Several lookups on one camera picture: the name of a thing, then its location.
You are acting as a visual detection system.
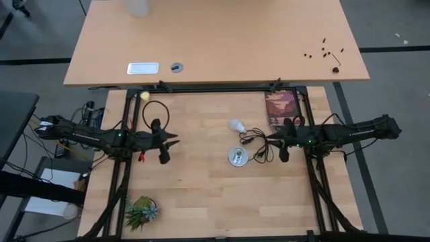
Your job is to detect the white paper sheet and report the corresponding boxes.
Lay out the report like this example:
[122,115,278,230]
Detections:
[24,167,81,218]

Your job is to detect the white cup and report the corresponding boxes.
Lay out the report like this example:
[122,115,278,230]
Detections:
[124,0,151,18]

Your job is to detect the black power strip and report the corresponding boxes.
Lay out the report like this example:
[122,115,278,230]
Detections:
[82,100,98,127]

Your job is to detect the silver desk plate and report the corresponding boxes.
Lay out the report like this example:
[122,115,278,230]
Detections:
[126,62,160,75]

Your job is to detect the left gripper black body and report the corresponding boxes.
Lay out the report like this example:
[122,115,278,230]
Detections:
[132,118,173,165]

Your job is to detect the black equipment cart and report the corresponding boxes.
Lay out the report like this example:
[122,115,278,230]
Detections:
[0,156,91,242]

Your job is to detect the black lamp power cord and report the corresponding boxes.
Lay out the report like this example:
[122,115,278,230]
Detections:
[239,127,275,165]

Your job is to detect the light brown wooden desk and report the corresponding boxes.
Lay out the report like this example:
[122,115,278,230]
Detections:
[62,0,370,87]

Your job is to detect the white lightbulb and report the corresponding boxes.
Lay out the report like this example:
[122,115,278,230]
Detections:
[228,118,248,134]

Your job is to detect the black side desk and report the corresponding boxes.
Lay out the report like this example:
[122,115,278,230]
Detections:
[0,91,40,162]

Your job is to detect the potted succulent plant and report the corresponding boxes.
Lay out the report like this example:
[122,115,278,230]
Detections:
[123,196,159,233]

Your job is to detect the black clamp lever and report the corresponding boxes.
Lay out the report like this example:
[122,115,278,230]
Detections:
[158,79,173,93]
[268,77,282,93]

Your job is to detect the translucent plastic cup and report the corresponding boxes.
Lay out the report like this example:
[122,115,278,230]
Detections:
[62,203,79,220]

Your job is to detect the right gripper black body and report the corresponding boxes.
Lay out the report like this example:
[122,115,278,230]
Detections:
[277,117,305,163]

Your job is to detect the black power brick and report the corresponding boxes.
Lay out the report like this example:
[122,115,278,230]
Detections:
[54,143,69,159]

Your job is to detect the black stand leg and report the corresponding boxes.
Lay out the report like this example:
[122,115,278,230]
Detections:
[11,0,31,17]

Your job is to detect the black aluminium frame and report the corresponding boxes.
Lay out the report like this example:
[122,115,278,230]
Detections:
[79,85,367,242]

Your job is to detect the book with sunset cover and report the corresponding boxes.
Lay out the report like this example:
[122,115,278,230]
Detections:
[264,89,302,128]

